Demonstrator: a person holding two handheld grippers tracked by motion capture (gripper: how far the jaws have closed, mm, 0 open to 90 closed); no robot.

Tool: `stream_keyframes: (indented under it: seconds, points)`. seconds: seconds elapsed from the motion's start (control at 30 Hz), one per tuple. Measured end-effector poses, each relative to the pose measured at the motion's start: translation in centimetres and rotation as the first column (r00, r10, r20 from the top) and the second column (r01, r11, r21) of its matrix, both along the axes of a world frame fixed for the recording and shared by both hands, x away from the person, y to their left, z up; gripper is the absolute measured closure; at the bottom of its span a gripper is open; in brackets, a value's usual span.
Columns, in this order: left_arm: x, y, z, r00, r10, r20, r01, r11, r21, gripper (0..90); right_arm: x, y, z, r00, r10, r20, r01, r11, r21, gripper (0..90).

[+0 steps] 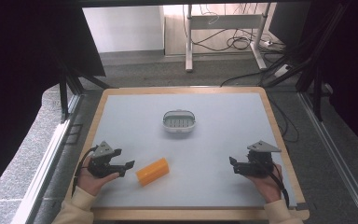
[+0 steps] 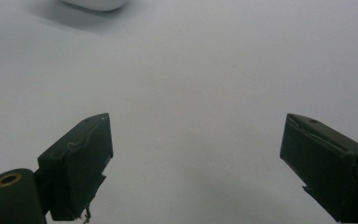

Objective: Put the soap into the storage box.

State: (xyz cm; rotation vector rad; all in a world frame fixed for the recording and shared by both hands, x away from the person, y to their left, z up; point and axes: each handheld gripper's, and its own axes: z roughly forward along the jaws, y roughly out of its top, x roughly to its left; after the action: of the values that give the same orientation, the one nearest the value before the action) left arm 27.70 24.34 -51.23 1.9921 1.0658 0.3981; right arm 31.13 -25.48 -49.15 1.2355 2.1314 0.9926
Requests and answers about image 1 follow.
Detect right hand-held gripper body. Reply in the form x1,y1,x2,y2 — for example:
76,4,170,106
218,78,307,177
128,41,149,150
245,140,282,179

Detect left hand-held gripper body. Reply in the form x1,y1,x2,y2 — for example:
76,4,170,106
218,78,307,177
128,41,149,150
88,140,126,179

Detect orange soap bar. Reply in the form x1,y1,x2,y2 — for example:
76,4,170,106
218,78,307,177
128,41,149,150
135,157,171,188

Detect white soap dish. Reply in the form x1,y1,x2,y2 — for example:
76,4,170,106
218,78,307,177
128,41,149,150
162,109,197,134

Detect person's left hand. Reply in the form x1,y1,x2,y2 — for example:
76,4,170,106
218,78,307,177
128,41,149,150
76,157,120,197

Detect person's right hand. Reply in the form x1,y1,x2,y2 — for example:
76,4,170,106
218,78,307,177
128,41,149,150
245,163,283,203

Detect black metal stand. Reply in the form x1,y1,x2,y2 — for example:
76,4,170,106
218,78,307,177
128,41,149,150
262,3,349,122
54,59,111,124

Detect white power strip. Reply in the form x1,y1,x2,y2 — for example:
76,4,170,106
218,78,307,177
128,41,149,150
273,63,292,78

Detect black curtain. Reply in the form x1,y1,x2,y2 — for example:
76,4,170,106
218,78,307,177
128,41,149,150
297,0,358,160
0,0,106,203

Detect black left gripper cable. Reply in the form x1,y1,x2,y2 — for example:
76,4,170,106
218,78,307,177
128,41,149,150
71,144,99,198

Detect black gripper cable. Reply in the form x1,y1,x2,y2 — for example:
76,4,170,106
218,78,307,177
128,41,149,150
260,161,291,209
71,144,99,198

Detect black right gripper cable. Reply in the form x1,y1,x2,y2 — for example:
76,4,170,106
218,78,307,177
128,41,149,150
260,161,291,209

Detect silver aluminium rail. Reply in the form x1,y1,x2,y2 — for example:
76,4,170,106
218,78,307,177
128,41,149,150
10,92,83,224
297,91,358,224

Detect tangle of black floor cables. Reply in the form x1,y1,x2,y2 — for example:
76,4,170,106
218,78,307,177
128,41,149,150
192,3,301,144

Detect white wall panel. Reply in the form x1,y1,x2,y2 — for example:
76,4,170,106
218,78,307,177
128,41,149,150
82,6,166,54

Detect white metal desk frame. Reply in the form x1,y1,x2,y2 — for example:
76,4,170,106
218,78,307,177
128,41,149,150
185,3,273,73

